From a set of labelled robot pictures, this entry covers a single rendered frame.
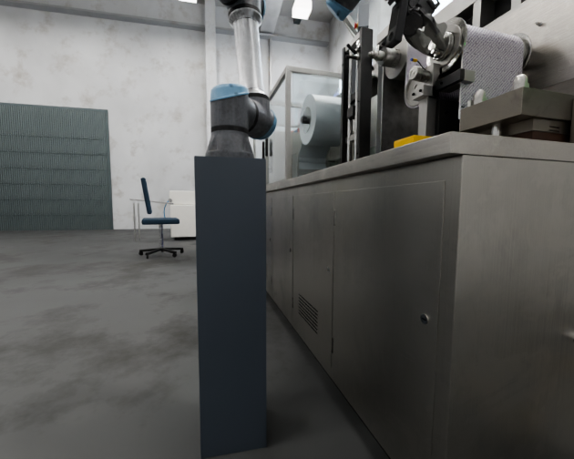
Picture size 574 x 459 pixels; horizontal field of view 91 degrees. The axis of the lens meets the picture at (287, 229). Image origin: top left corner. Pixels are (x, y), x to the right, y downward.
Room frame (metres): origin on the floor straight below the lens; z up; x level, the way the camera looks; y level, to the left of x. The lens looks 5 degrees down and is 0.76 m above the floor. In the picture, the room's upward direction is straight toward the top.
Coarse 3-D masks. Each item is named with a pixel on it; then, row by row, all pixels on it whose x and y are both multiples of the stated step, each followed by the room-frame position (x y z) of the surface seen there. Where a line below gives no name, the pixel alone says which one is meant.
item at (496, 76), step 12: (468, 60) 0.86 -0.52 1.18; (480, 60) 0.87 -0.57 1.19; (492, 60) 0.88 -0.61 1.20; (504, 60) 0.90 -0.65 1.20; (480, 72) 0.87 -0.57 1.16; (492, 72) 0.88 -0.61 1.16; (504, 72) 0.90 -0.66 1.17; (516, 72) 0.91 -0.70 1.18; (468, 84) 0.86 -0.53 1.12; (480, 84) 0.87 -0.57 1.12; (492, 84) 0.89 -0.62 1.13; (504, 84) 0.90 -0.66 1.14; (468, 96) 0.86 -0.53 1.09; (492, 96) 0.89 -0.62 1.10
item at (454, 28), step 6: (450, 30) 0.89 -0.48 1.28; (456, 30) 0.87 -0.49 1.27; (456, 36) 0.86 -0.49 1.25; (456, 42) 0.86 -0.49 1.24; (456, 48) 0.86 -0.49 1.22; (450, 54) 0.88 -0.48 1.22; (432, 60) 0.95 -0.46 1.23; (444, 60) 0.91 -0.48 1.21; (450, 60) 0.89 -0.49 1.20; (456, 66) 0.91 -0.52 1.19
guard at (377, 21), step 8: (368, 0) 1.62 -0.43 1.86; (376, 0) 1.58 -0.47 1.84; (440, 0) 1.37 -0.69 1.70; (448, 0) 1.35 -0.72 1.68; (376, 8) 1.62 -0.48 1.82; (384, 8) 1.58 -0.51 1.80; (440, 8) 1.40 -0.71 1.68; (352, 16) 1.76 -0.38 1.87; (376, 16) 1.65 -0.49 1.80; (384, 16) 1.62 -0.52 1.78; (376, 24) 1.68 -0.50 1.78; (384, 24) 1.65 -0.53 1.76; (376, 32) 1.72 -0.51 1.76; (376, 40) 1.76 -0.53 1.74; (376, 48) 1.81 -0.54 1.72
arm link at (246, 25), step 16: (240, 0) 0.99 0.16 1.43; (256, 0) 1.02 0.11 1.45; (240, 16) 1.01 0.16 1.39; (256, 16) 1.02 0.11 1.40; (240, 32) 1.01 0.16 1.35; (256, 32) 1.02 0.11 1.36; (240, 48) 1.01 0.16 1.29; (256, 48) 1.01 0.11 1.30; (240, 64) 1.01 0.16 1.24; (256, 64) 1.01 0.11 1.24; (240, 80) 1.02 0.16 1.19; (256, 80) 1.00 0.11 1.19; (256, 96) 0.98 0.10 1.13; (272, 112) 1.05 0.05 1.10; (256, 128) 0.97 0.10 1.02; (272, 128) 1.04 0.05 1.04
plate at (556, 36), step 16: (544, 0) 0.96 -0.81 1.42; (560, 0) 0.91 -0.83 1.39; (512, 16) 1.05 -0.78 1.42; (528, 16) 1.00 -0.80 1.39; (544, 16) 0.95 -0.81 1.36; (560, 16) 0.91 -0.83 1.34; (512, 32) 1.05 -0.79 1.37; (528, 32) 0.99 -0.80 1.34; (544, 32) 0.95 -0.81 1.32; (560, 32) 0.91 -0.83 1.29; (544, 48) 0.95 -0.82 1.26; (560, 48) 0.90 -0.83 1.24; (528, 64) 0.99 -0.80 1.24; (544, 64) 0.94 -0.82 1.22; (560, 64) 0.90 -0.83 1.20; (528, 80) 0.98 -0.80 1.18; (544, 80) 0.94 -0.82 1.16; (560, 80) 0.90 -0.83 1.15
